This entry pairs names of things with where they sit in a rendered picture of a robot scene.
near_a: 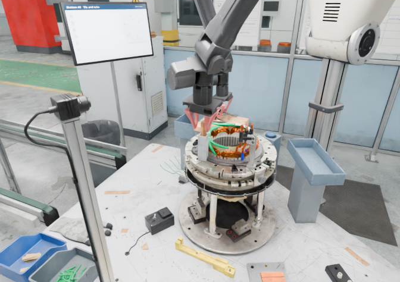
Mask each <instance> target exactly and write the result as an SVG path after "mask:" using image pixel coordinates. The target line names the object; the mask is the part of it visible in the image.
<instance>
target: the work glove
mask: <svg viewBox="0 0 400 282"><path fill-rule="evenodd" d="M102 224H103V227H106V228H113V225H112V224H111V223H108V222H105V221H102ZM49 231H56V232H59V233H61V234H62V235H63V236H64V237H66V238H68V239H70V240H74V241H77V242H83V243H85V244H86V245H87V246H90V242H89V239H88V233H87V230H86V226H85V222H84V219H83V218H68V217H64V216H62V217H61V218H60V219H59V220H58V221H57V222H56V223H55V224H54V225H53V226H52V227H51V228H50V229H49ZM104 233H105V235H106V236H110V235H111V231H110V230H106V229H104Z"/></svg>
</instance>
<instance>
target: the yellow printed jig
mask: <svg viewBox="0 0 400 282"><path fill-rule="evenodd" d="M175 247H176V249H177V250H179V251H181V252H183V253H186V254H188V255H190V256H192V257H194V258H197V259H199V260H201V261H204V262H206V263H208V264H210V265H213V269H215V270H217V271H219V272H222V273H224V275H226V276H228V277H231V278H233V277H234V274H235V272H236V268H235V267H232V266H231V264H228V261H227V260H225V259H222V258H220V257H216V258H214V257H212V256H209V255H207V254H205V253H203V252H200V251H198V250H196V249H193V248H191V247H189V246H186V245H184V244H183V237H180V236H179V237H178V240H176V241H175Z"/></svg>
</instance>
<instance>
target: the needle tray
mask: <svg viewBox="0 0 400 282"><path fill-rule="evenodd" d="M287 150H288V151H289V153H290V154H291V156H292V158H293V159H294V160H295V168H294V172H293V178H292V184H291V188H290V193H289V200H288V203H287V207H288V208H289V211H290V213H291V215H292V217H293V220H294V222H295V223H315V222H316V219H317V215H318V210H319V207H320V203H321V199H322V196H323V192H324V187H325V186H328V185H343V184H344V181H345V177H346V173H345V172H344V171H343V169H341V167H340V166H338V164H337V163H336V162H335V161H334V160H333V159H332V157H331V156H330V155H329V154H328V153H327V152H326V151H325V150H324V149H323V148H322V146H321V145H320V144H319V143H318V142H317V141H316V140H315V139H288V141H287Z"/></svg>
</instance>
